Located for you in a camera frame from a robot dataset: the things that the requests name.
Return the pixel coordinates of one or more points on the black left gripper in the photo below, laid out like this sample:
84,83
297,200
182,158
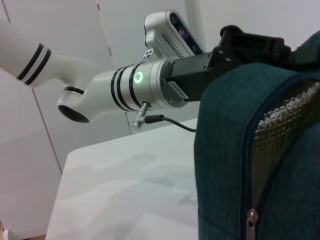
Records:
192,75

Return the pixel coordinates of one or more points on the dark teal insulated lunch bag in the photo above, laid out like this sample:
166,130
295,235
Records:
225,162

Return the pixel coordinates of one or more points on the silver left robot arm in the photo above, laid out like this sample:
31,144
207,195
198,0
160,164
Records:
100,87

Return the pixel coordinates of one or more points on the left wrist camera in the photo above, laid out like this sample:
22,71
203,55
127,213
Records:
170,35

